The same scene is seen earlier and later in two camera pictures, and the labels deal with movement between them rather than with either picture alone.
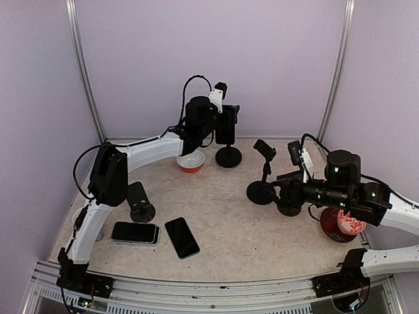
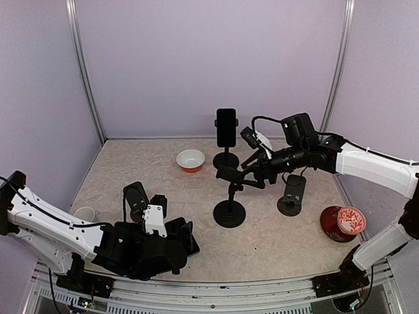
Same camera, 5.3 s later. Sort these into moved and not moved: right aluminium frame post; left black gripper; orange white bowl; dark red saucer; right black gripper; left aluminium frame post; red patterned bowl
Moved: right black gripper; left black gripper
Not moved: orange white bowl; dark red saucer; left aluminium frame post; right aluminium frame post; red patterned bowl
